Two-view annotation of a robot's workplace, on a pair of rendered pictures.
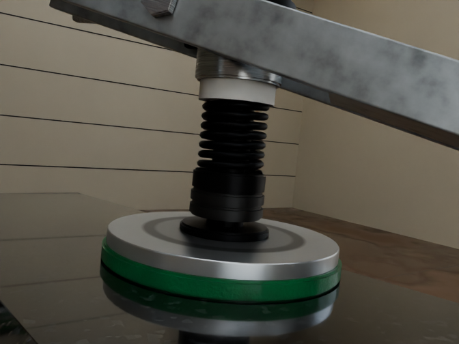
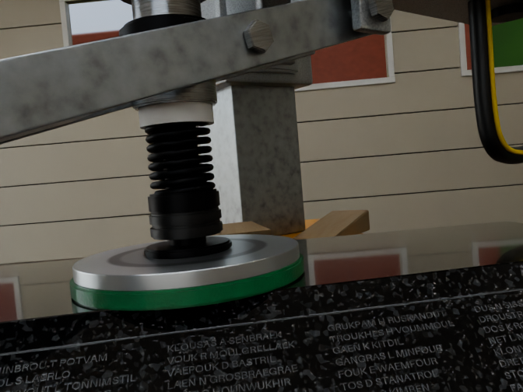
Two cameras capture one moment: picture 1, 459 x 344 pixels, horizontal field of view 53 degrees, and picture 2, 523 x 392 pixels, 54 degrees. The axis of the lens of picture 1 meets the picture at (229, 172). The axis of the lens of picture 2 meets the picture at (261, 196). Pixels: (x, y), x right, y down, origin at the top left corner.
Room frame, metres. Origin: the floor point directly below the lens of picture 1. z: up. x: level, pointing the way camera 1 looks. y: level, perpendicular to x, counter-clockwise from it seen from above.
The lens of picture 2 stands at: (0.80, -0.33, 0.95)
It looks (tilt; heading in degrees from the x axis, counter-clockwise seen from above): 3 degrees down; 129
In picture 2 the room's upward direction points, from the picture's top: 5 degrees counter-clockwise
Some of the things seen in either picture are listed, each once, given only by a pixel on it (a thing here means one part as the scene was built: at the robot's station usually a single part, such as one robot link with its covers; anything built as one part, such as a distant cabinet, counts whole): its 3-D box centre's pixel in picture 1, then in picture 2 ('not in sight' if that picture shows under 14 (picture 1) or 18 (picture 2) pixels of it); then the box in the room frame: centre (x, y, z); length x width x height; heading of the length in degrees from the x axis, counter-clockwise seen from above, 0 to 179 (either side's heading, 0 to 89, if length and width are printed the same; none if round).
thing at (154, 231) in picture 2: (226, 209); (187, 229); (0.43, 0.00, 0.90); 0.07 x 0.07 x 0.01
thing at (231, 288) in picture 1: (223, 241); (189, 260); (0.43, 0.00, 0.87); 0.22 x 0.22 x 0.04
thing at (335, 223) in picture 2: not in sight; (331, 225); (0.17, 0.68, 0.80); 0.20 x 0.10 x 0.05; 94
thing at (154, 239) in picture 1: (223, 237); (189, 257); (0.43, 0.00, 0.87); 0.21 x 0.21 x 0.01
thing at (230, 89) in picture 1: (238, 83); (175, 107); (0.43, 0.00, 1.01); 0.07 x 0.07 x 0.04
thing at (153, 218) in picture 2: (227, 196); (185, 216); (0.43, 0.00, 0.91); 0.07 x 0.07 x 0.01
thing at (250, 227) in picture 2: not in sight; (238, 239); (0.07, 0.47, 0.81); 0.20 x 0.10 x 0.05; 141
